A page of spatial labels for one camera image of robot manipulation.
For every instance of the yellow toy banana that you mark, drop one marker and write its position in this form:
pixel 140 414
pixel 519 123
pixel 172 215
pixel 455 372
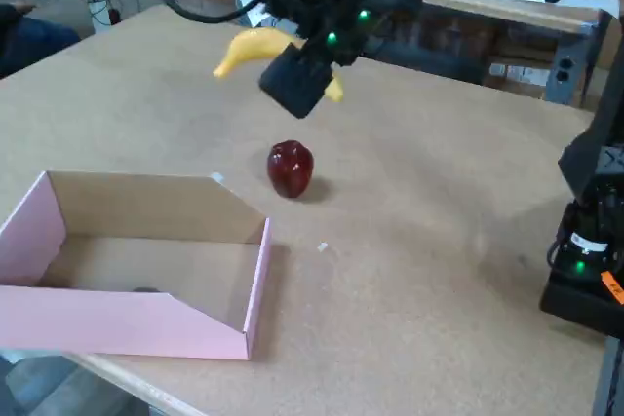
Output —
pixel 248 50

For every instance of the dark red toy fruit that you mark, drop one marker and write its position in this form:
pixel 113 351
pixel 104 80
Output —
pixel 290 167

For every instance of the wooden workbench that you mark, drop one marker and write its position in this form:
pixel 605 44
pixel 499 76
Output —
pixel 512 7

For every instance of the brown cardboard box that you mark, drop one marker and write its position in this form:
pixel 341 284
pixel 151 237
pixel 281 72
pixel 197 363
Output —
pixel 517 75

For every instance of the seated person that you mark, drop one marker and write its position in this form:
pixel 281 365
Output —
pixel 29 41

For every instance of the pink cardboard box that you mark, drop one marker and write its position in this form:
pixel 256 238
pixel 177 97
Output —
pixel 122 323

